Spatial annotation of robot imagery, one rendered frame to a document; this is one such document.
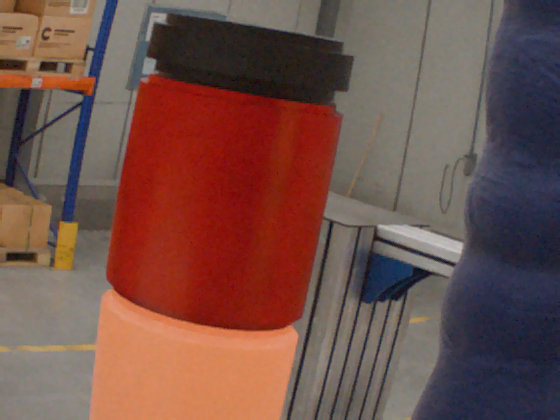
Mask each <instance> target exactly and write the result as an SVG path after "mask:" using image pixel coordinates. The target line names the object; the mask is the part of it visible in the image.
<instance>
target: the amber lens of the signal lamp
mask: <svg viewBox="0 0 560 420"><path fill-rule="evenodd" d="M98 328H99V331H98V336H97V340H98V342H97V346H96V357H95V367H94V371H95V372H94V376H93V380H94V381H93V386H92V388H93V391H92V401H91V410H90V412H91V414H90V420H280V416H281V412H282V407H283V403H284V399H285V394H286V390H287V385H288V381H289V377H290V372H291V368H292V363H293V358H294V354H295V349H296V344H297V339H298V334H297V333H296V332H295V330H294V329H293V328H292V326H291V325H290V326H288V327H286V328H284V329H280V330H274V331H263V332H251V331H245V330H229V329H220V328H213V327H206V326H200V325H196V324H191V323H190V322H186V321H181V320H177V319H173V318H169V317H166V316H162V315H159V314H156V313H153V312H152V311H150V310H147V309H145V308H142V307H140V306H137V305H134V304H133V303H131V302H129V301H128V300H126V299H124V298H122V297H120V296H119V295H118V294H117V292H116V291H115V290H113V289H112V290H111V291H109V290H108V291H107V292H106V293H105V294H104V295H103V296H102V304H101V310H100V320H99V326H98Z"/></svg>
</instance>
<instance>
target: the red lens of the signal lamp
mask: <svg viewBox="0 0 560 420"><path fill-rule="evenodd" d="M336 108H337V104H336V103H334V102H331V101H323V100H313V99H304V98H297V97H290V96H284V95H278V94H272V93H266V92H261V91H256V90H250V89H249V90H245V89H240V88H235V87H230V86H225V85H220V84H215V83H206V82H202V81H197V80H193V79H189V78H186V79H185V78H182V77H178V76H174V75H171V74H169V75H167V74H164V73H162V72H159V71H153V72H151V73H149V76H148V78H143V79H141V80H140V83H139V87H138V89H137V95H136V100H135V105H134V111H133V116H132V120H131V122H130V128H129V133H128V139H127V144H126V149H125V155H124V160H123V166H122V172H121V177H120V183H119V189H118V194H117V200H116V206H115V211H114V217H113V223H112V228H111V234H110V235H111V240H110V245H109V251H108V255H107V261H106V263H107V267H106V272H105V275H106V280H107V281H108V282H109V283H110V284H111V285H112V286H113V290H115V291H116V292H117V294H118V295H119V296H120V297H122V298H124V299H126V300H128V301H129V302H131V303H133V304H134V305H137V306H140V307H142V308H145V309H147V310H150V311H152V312H153V313H156V314H159V315H162V316H166V317H169V318H173V319H177V320H181V321H186V322H190V323H191V324H196V325H200V326H206V327H213V328H220V329H229V330H245V331H251V332H263V331H274V330H280V329H284V328H286V327H288V326H290V325H292V323H294V322H296V321H298V320H300V319H302V315H303V311H304V309H305V306H306V301H307V296H308V291H309V286H310V281H311V276H312V271H313V267H314V262H315V256H316V251H317V246H318V241H319V236H320V231H321V226H322V220H323V215H324V210H325V206H327V201H328V196H329V190H330V185H331V180H332V175H333V170H334V165H335V160H336V157H335V155H336V150H337V145H338V140H339V135H340V130H341V125H342V120H343V115H344V114H343V113H341V112H339V111H336Z"/></svg>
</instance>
